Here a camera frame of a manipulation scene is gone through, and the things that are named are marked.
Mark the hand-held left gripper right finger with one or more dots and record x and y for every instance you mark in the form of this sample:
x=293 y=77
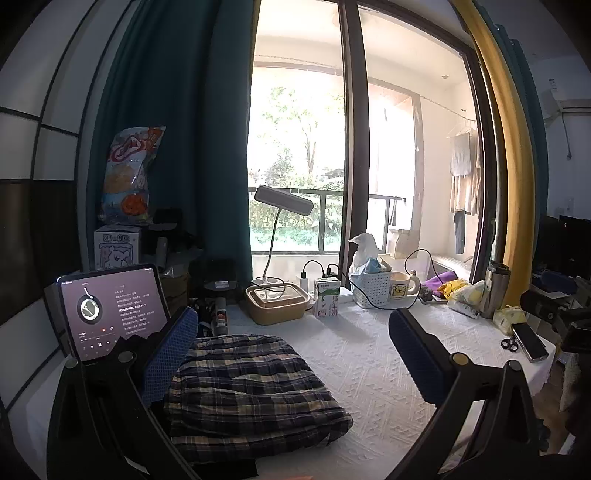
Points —
x=415 y=360

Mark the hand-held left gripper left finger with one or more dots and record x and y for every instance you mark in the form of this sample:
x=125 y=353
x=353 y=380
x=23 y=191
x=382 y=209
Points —
x=168 y=355

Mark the plaid pants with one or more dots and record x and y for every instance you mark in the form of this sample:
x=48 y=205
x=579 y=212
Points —
x=258 y=397

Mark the white textured tablecloth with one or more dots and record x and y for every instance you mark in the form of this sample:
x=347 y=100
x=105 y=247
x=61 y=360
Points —
x=369 y=369

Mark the small black bundle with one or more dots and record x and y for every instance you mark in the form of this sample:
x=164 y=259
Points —
x=203 y=323

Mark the spray can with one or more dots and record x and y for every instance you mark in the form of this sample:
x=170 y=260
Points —
x=221 y=318

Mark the brown cardboard box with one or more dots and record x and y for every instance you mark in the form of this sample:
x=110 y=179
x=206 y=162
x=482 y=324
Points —
x=175 y=290

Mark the small grey figurine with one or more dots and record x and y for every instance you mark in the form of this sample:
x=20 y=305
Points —
x=425 y=294

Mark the cream bear-print mug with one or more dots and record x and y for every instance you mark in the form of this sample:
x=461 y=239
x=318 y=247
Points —
x=401 y=286

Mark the tablet with dark screen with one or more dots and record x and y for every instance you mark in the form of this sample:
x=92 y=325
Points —
x=106 y=309

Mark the yellow plush toy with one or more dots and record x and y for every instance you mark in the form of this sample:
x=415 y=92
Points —
x=450 y=288

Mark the white perforated basket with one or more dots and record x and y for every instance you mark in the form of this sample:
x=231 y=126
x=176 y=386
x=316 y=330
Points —
x=369 y=290

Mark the purple cloth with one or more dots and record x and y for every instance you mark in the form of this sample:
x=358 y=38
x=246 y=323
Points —
x=441 y=279

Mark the black round stand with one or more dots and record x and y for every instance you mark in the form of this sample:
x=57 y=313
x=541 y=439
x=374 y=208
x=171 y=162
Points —
x=221 y=285

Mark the black scissors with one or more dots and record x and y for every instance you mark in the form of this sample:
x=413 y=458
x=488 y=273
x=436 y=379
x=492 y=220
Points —
x=509 y=344

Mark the small white box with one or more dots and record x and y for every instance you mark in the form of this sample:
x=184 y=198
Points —
x=346 y=293

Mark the yellow tissue pack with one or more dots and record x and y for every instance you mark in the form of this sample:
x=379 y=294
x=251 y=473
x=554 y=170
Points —
x=508 y=318

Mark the blue pouch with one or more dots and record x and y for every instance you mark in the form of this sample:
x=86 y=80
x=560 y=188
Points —
x=371 y=266

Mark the steel tumbler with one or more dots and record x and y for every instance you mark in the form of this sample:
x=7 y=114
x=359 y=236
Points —
x=494 y=290

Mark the white and green milk carton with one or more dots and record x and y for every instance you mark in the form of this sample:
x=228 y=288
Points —
x=327 y=300

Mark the black smartphone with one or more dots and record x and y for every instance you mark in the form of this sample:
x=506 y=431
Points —
x=531 y=342

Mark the beige lunch box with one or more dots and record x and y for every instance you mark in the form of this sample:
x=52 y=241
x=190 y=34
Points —
x=277 y=309

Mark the white bear-print box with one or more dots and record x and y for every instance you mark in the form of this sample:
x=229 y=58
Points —
x=115 y=249

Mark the black power adapter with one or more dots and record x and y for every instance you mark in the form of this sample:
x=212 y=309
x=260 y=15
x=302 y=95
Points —
x=332 y=271

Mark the white plastic bag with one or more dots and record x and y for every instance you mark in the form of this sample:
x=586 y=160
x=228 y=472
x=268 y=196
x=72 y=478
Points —
x=364 y=247

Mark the white charger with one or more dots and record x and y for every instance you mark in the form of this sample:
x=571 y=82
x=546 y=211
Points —
x=303 y=282

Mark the large black object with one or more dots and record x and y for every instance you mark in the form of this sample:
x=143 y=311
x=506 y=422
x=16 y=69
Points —
x=554 y=304

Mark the balcony railing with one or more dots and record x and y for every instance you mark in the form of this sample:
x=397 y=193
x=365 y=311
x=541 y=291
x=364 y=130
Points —
x=320 y=221

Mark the colourful snack bag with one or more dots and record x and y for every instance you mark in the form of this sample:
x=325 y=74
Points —
x=129 y=180

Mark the yellow curtain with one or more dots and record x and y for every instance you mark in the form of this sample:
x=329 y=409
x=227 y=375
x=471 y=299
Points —
x=512 y=207

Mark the hanging clothes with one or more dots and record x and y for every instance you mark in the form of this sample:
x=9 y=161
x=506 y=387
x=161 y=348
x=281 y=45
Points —
x=464 y=184

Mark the black monitor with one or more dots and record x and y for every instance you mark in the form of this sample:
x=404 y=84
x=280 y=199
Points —
x=568 y=244

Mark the white desk lamp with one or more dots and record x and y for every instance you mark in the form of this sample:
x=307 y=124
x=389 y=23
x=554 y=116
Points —
x=284 y=199

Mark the white air conditioner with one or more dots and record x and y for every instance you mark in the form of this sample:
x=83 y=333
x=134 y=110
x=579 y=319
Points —
x=570 y=99

